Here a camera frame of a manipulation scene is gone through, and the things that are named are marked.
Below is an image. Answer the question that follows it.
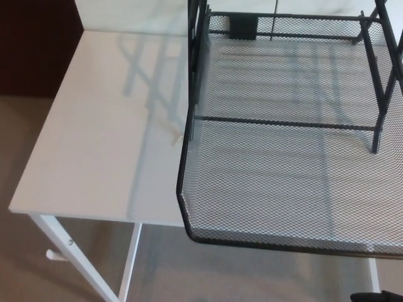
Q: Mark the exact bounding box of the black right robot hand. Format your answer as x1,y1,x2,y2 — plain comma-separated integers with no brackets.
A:
350,290,403,302

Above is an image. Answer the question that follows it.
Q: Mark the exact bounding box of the black mesh file tray drawer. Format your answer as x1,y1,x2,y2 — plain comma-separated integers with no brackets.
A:
176,11,403,260

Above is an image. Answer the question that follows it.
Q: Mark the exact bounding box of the clear tape piece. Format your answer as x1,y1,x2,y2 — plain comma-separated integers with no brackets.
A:
169,133,186,148

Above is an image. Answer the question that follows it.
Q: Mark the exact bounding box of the white hook peg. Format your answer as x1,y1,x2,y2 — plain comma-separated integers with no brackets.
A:
46,249,67,262

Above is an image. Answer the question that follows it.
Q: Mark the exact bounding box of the dark brown wooden panel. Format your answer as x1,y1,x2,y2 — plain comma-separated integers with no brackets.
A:
0,0,84,100

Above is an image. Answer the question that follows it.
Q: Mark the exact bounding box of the white table right leg frame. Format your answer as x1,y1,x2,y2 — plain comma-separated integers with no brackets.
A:
366,257,380,294

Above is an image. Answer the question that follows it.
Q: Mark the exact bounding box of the white table leg frame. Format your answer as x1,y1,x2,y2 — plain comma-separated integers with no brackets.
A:
366,257,380,294
29,213,143,302

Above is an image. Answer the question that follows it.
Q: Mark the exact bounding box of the black metal file tray frame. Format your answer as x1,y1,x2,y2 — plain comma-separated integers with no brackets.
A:
187,0,403,155

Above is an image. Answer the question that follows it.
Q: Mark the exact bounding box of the white table left leg frame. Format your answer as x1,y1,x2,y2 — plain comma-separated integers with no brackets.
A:
29,213,143,302

